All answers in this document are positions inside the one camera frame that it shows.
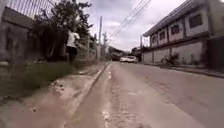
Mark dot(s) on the dark vehicle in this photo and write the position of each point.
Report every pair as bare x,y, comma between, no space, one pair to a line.
115,55

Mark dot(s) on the white car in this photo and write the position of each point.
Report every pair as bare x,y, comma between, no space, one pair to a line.
129,59

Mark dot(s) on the low fence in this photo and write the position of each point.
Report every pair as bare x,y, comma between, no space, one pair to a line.
86,52

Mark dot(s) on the utility pole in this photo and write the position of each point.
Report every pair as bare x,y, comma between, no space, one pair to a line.
99,38

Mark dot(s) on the person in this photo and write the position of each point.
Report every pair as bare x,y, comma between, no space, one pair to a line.
71,45

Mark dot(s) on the grey asphalt road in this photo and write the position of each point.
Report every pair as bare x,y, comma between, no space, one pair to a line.
160,96

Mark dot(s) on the leafy tree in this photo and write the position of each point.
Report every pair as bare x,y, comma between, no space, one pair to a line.
63,20

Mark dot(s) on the pale concrete roadside verge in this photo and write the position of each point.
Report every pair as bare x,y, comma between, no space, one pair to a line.
50,103

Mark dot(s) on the two-storey building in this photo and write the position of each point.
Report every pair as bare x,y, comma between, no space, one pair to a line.
183,36

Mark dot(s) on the grass strip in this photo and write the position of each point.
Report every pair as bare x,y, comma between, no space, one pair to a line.
30,76

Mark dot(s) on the raised pavement kerb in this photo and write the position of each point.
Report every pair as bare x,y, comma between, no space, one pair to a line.
196,70

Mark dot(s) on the grey concrete wall with fence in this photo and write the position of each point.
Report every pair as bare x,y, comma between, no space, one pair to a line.
15,36

